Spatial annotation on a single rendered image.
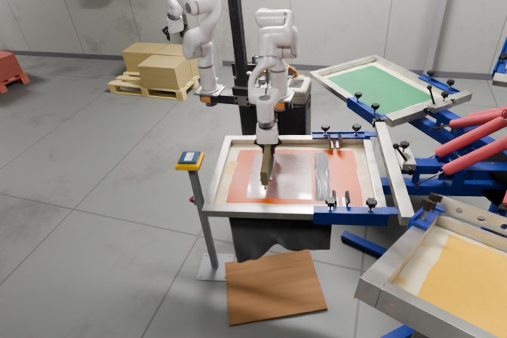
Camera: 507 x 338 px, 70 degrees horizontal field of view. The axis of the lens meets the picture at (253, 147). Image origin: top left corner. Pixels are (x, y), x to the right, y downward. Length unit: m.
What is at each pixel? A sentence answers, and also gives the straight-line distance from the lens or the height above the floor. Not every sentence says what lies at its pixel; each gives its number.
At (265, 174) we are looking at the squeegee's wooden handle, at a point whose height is 1.13.
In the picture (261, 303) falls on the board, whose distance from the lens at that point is 2.44.
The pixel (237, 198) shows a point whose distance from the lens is 1.69.
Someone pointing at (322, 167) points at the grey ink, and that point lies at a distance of 1.83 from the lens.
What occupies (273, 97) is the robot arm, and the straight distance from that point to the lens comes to 1.57.
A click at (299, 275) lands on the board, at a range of 2.54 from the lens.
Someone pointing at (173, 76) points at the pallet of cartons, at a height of 0.33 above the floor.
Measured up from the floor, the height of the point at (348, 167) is 0.96.
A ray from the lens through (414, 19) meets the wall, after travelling 4.85.
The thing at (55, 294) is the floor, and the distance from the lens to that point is 2.96.
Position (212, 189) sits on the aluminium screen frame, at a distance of 1.70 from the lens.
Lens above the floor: 2.11
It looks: 36 degrees down
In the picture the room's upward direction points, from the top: 6 degrees counter-clockwise
